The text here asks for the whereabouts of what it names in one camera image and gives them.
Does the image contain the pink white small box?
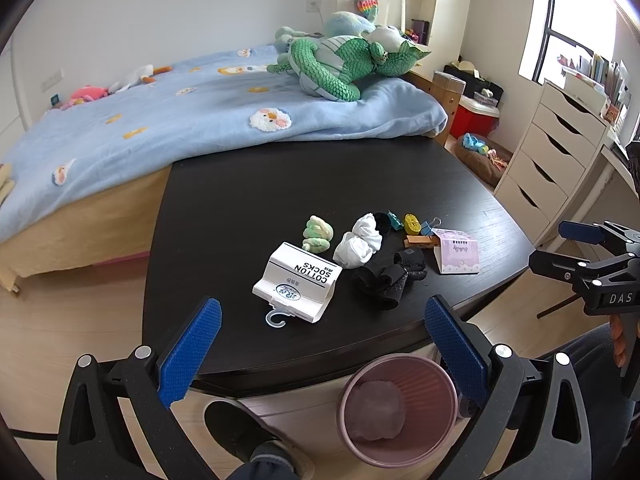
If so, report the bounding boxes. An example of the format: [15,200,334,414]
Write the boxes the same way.
[433,229,480,275]

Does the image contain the black socks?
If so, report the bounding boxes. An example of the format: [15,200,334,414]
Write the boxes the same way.
[352,248,427,311]

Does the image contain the wooden clothespin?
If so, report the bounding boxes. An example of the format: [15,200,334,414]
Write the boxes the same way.
[404,235,439,249]

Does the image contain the yellow tape roll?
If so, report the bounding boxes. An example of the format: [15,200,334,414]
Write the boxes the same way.
[402,214,422,235]

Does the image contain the white cotton socks box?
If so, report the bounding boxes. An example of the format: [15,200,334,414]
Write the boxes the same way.
[252,242,342,328]

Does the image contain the teal binder clip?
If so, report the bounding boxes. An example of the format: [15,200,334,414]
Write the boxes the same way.
[387,211,405,231]

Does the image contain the green white twisted sock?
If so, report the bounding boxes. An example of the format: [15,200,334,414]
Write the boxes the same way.
[302,216,334,255]

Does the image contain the black hair scrunchie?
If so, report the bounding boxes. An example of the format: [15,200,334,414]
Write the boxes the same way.
[373,212,392,236]

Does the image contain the pink trash bin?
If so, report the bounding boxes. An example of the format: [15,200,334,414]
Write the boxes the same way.
[336,353,458,469]

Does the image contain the white drawer cabinet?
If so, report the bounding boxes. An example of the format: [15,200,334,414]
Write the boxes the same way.
[495,81,610,246]

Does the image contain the brown pet bed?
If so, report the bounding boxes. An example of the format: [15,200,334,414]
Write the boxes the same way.
[454,133,513,188]

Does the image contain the black shoe left foot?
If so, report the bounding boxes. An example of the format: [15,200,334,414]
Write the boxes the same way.
[204,399,314,480]

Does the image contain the blue binder clip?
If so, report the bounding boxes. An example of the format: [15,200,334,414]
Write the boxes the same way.
[420,217,442,236]

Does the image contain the red storage box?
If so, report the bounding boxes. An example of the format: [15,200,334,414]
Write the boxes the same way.
[449,96,500,139]

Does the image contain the black wooden table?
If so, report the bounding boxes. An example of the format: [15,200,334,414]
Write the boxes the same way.
[142,135,536,399]

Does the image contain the light blue blanket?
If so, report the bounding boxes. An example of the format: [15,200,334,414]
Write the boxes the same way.
[1,44,447,240]

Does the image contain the pink plush toy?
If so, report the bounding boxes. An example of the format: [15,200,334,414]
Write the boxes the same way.
[60,86,110,110]

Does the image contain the green dragon plush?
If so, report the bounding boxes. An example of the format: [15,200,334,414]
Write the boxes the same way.
[267,26,430,102]

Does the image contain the white goose plush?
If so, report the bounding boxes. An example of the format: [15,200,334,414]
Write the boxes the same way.
[107,64,172,94]

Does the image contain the rainbow knitted bag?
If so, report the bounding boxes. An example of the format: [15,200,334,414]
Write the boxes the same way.
[355,0,380,23]

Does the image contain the light blue plush pillow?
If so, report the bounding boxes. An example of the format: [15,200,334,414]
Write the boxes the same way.
[322,11,375,37]

